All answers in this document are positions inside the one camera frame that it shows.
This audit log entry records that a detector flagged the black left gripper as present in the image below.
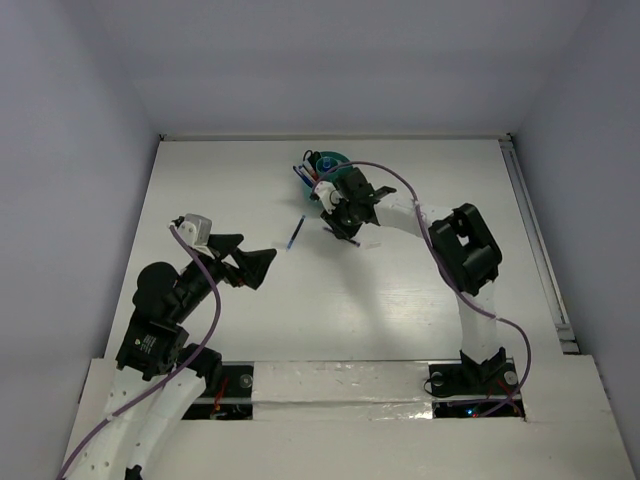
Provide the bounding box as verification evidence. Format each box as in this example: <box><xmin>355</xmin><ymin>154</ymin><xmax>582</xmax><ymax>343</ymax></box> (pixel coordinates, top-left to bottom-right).
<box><xmin>172</xmin><ymin>232</ymin><xmax>276</xmax><ymax>321</ymax></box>

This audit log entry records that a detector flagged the purple dark gel pen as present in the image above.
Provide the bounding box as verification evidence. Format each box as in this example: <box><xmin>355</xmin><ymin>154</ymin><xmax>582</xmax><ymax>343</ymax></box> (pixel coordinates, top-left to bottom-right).
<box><xmin>323</xmin><ymin>227</ymin><xmax>361</xmax><ymax>248</ymax></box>

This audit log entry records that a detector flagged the red pen refill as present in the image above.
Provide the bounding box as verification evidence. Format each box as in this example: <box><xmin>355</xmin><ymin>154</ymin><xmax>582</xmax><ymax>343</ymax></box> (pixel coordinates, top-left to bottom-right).
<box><xmin>304</xmin><ymin>166</ymin><xmax>318</xmax><ymax>183</ymax></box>

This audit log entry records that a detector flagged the blue ballpoint pen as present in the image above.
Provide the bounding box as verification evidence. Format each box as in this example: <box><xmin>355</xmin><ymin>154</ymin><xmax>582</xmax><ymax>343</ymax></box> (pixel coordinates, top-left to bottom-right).
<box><xmin>292</xmin><ymin>165</ymin><xmax>315</xmax><ymax>188</ymax></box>

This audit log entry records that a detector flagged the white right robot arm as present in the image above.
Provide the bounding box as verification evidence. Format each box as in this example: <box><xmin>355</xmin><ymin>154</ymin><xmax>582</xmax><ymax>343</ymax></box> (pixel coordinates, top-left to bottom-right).
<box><xmin>311</xmin><ymin>168</ymin><xmax>506</xmax><ymax>392</ymax></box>

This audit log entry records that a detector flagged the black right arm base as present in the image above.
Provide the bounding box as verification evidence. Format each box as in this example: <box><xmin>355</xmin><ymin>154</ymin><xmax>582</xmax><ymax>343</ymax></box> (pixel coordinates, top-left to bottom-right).
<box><xmin>423</xmin><ymin>347</ymin><xmax>526</xmax><ymax>419</ymax></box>

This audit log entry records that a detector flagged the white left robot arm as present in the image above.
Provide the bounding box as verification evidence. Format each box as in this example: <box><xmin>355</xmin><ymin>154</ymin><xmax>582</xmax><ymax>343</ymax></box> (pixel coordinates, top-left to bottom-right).
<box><xmin>57</xmin><ymin>226</ymin><xmax>277</xmax><ymax>479</ymax></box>

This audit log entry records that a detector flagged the teal round desk organizer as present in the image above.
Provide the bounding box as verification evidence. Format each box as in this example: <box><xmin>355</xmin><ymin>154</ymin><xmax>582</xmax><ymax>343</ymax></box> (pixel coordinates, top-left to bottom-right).
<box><xmin>298</xmin><ymin>151</ymin><xmax>351</xmax><ymax>201</ymax></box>

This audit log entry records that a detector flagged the blue gel pen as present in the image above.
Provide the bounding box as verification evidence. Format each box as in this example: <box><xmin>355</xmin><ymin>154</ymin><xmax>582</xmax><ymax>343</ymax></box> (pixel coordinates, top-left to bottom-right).
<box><xmin>286</xmin><ymin>214</ymin><xmax>306</xmax><ymax>251</ymax></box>

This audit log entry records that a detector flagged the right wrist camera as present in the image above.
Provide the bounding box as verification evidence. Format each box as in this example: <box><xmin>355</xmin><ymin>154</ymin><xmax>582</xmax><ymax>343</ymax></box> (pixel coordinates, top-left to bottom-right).
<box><xmin>310</xmin><ymin>181</ymin><xmax>343</xmax><ymax>214</ymax></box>

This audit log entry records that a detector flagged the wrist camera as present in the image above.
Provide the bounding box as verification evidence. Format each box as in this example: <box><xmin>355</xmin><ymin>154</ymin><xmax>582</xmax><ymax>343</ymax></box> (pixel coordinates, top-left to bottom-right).
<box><xmin>310</xmin><ymin>181</ymin><xmax>343</xmax><ymax>214</ymax></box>
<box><xmin>168</xmin><ymin>213</ymin><xmax>212</xmax><ymax>252</ymax></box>

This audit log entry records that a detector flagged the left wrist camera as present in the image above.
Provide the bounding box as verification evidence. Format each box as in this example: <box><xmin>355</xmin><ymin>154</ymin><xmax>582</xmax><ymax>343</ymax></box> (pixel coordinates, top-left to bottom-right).
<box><xmin>168</xmin><ymin>213</ymin><xmax>212</xmax><ymax>252</ymax></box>

